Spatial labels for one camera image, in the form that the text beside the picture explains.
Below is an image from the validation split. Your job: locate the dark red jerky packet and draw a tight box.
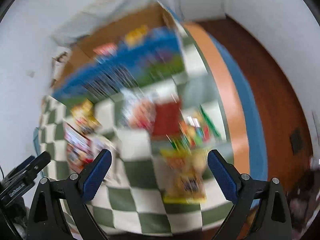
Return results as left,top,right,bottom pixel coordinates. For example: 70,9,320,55
152,100,181,138

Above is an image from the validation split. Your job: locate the green white checkered mat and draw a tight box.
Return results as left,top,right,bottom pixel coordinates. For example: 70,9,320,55
37,24,251,237

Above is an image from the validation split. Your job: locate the white cookie snack packet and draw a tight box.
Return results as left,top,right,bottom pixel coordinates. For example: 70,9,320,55
121,89,156,133

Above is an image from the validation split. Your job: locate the yellow guoba snack bag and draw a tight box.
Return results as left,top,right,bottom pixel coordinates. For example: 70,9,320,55
71,99,101,135

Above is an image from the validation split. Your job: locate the blue milk cardboard box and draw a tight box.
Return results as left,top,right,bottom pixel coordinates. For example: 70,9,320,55
52,3,185,102

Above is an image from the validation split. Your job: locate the yellow clear puff snack bag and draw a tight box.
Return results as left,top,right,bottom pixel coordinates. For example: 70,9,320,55
161,149,208,204

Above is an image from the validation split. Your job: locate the red white long snack packet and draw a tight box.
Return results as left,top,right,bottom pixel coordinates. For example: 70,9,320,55
64,122,94,173

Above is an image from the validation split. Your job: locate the colourful candy bag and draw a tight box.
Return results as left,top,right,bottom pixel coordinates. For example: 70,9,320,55
167,106,222,150

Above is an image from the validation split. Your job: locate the grey white pillow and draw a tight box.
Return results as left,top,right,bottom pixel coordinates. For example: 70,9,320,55
50,0,157,47

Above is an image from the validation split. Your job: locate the black floor socket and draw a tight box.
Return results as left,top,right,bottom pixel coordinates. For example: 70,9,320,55
290,128,303,155

